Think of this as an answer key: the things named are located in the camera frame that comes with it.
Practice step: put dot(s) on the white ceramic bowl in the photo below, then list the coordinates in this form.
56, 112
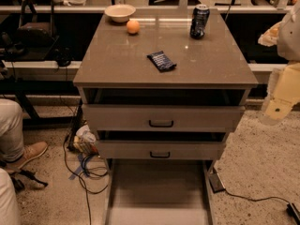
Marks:
120, 13

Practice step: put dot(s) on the grey drawer cabinet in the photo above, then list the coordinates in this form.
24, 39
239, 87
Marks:
162, 94

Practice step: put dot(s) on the orange fruit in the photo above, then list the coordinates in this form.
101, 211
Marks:
133, 27

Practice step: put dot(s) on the open bottom grey drawer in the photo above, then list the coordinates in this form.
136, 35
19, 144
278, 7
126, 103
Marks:
159, 192

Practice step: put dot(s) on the top grey drawer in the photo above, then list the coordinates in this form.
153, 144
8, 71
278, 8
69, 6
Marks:
162, 118

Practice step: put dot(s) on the crumpled snack bags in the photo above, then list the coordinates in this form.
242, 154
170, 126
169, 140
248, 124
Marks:
85, 140

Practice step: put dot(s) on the dark blue snack bar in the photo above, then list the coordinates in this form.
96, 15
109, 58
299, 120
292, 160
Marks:
161, 61

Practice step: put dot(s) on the person leg beige trousers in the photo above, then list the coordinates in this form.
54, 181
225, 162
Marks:
11, 130

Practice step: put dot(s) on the black floor box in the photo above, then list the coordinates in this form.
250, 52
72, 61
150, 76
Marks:
216, 183

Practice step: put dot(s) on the black chair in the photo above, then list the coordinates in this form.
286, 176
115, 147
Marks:
37, 36

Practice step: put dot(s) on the black headphones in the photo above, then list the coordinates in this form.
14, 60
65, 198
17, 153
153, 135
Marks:
62, 57

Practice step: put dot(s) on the middle grey drawer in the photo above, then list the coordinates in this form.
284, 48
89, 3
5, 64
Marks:
161, 150

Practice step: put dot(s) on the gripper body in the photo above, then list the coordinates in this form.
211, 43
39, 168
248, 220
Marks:
290, 39

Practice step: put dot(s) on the tan shoe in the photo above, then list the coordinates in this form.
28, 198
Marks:
27, 154

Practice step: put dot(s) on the dark blue soda can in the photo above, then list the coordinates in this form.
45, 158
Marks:
200, 17

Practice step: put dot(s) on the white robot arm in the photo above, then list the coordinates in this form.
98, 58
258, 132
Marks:
285, 35

